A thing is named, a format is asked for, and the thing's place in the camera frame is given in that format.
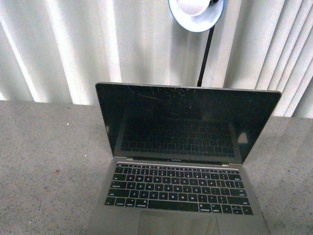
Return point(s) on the grey laptop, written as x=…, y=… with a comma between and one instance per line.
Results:
x=178, y=154

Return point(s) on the blue desk lamp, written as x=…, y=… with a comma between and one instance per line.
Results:
x=198, y=16

